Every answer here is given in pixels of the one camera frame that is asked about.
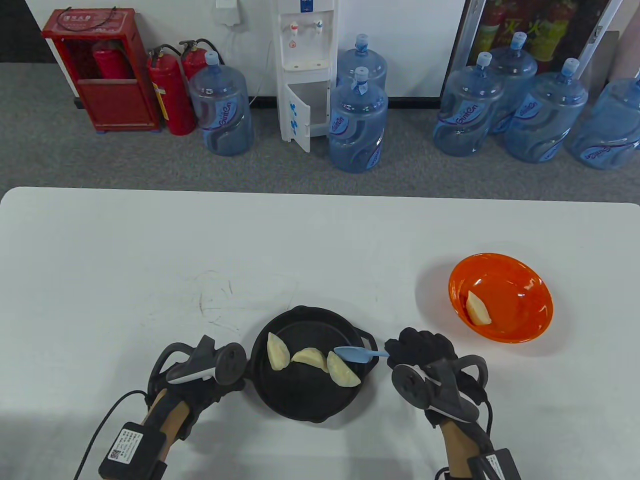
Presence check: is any person's right hand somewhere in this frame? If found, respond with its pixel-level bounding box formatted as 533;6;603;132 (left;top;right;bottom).
384;327;493;451

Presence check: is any person's left hand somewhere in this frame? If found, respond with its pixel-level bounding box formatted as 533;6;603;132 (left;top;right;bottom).
147;377;248;441

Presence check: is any pale dumpling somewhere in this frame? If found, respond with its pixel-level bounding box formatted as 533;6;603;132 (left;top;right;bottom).
327;351;362;388
267;332;292;371
291;347;329;373
466;291;493;327

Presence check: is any blue dessert shovel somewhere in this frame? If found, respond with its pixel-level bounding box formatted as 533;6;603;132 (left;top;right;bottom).
334;346;391;363

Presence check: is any black frying pan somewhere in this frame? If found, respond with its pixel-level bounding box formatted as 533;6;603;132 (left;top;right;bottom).
248;306;379;425

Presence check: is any orange plastic bowl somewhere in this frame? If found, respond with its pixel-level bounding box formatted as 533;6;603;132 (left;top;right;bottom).
448;253;554;344

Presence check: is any person's right forearm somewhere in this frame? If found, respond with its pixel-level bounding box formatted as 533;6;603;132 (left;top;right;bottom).
440;420;481;476

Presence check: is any person's left forearm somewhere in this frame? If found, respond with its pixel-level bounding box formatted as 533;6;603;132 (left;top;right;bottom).
142;390;188;451

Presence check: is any grey left hand controller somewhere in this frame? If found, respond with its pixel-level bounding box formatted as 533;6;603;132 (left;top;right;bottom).
149;336;248;398

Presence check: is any grey hand controller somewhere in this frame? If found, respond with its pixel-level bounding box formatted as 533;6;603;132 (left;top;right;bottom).
149;336;248;398
391;355;490;423

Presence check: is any grey right hand controller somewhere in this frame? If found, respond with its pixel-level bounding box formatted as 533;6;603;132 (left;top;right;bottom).
391;355;490;423

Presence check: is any blue water jug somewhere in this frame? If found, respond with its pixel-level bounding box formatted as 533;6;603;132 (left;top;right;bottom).
433;51;506;158
504;58;590;164
566;70;640;171
188;50;254;157
487;31;539;135
328;66;390;174
336;33;389;91

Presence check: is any red fire extinguisher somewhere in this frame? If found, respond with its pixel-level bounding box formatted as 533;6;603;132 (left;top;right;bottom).
179;38;226;82
146;44;197;136
91;41;135;81

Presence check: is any red fire extinguisher cabinet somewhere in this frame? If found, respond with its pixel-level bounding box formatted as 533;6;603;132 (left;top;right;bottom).
41;7;164;134

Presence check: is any white water dispenser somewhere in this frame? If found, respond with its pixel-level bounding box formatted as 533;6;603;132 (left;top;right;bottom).
276;0;340;154

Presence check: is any framed glass panel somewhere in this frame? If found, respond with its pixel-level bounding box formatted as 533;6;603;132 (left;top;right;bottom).
440;0;626;98

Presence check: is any pale pink panel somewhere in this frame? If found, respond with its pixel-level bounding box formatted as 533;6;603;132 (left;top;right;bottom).
607;20;640;83

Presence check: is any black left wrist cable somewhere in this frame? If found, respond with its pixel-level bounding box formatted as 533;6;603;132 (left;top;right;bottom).
74;390;151;480

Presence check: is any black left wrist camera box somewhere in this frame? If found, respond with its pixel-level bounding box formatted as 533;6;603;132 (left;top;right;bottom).
98;421;168;480

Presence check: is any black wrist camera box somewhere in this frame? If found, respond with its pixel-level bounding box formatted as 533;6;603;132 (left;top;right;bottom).
467;448;523;480
98;421;168;480

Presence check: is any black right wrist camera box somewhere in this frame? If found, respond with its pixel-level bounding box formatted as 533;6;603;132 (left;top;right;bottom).
467;448;523;480

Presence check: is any white wall box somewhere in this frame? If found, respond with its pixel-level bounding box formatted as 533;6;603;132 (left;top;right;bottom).
215;0;244;27

